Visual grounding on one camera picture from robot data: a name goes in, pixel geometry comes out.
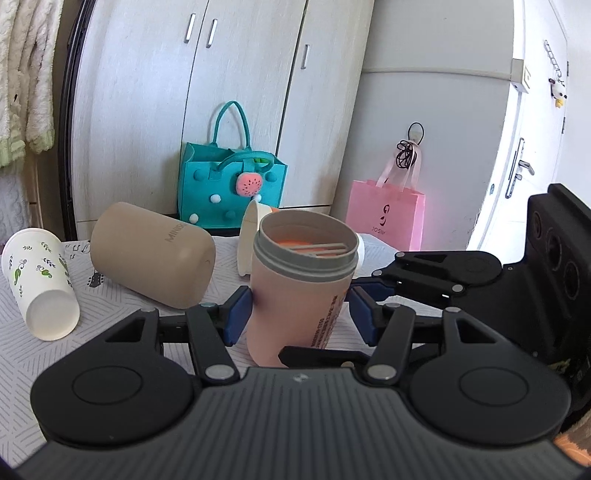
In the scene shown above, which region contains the white paper cup green print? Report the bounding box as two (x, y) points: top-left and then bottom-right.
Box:
(1, 228), (80, 341)

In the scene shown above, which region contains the white door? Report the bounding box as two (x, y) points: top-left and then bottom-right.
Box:
(469, 1), (569, 263)

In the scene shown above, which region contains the pink paper gift bag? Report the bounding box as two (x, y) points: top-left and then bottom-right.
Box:
(346, 149), (426, 251)

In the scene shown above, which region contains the metal door handle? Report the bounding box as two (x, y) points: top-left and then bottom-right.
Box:
(505, 137), (535, 199)

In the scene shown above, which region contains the beige brown mug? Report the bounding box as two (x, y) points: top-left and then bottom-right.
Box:
(90, 202), (215, 310)

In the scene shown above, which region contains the teal felt handbag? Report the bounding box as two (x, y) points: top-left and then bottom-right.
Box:
(177, 101), (287, 230)

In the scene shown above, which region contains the pink tumbler grey lid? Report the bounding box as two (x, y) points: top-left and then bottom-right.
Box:
(245, 210), (359, 367)

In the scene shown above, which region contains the black clothes rack pole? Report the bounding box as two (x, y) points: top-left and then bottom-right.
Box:
(57, 0), (95, 241)

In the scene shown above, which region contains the black wire wall hook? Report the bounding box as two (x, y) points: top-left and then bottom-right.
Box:
(394, 121), (425, 169)

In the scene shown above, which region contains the orange paper cup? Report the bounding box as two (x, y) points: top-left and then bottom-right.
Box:
(236, 201), (363, 283)

